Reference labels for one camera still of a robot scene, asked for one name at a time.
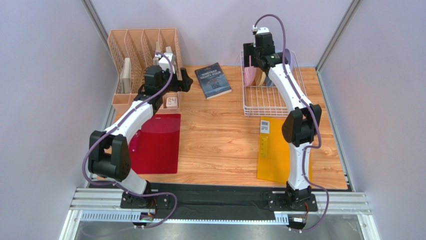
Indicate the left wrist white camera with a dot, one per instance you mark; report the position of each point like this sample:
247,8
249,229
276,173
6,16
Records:
167,62

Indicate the beige book left slot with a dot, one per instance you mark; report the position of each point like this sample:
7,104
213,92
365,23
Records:
125,76

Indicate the red plastic folder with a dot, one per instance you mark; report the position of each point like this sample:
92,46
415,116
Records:
154,149

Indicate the dark blue book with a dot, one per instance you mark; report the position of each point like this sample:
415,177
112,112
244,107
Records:
213,81

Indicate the blue plate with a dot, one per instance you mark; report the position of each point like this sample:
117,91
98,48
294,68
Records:
269,82

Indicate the pink plate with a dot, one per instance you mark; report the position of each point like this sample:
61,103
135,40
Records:
249,73

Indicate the peach file organizer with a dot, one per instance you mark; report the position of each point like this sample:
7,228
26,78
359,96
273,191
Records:
139,45

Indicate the aluminium front rail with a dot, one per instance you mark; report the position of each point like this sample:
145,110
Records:
333,214

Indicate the small white card box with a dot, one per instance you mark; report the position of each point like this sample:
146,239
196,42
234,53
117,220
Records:
172,102

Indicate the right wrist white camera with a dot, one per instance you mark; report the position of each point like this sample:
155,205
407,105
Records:
259,30

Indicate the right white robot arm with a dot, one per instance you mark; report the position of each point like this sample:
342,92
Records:
301,125

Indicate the beige book right slot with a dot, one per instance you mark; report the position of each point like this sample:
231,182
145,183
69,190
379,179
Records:
168,50

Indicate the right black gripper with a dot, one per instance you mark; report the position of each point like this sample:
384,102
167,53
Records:
248,53

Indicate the orange plastic folder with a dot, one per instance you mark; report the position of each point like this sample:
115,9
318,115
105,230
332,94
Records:
279,161

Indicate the white wire dish rack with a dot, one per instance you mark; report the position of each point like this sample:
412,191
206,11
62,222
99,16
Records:
277,101

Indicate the purple plate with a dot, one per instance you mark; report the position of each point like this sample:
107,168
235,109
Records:
290,59

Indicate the cream plate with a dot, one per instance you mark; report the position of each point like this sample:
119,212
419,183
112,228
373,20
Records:
260,78

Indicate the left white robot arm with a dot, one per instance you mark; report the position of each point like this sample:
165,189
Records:
109,155

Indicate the wrist white camera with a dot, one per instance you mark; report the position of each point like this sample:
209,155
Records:
259,30
167,62

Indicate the black base mat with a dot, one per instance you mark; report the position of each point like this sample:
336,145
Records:
208,202

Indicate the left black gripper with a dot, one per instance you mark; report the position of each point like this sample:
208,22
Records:
183,85

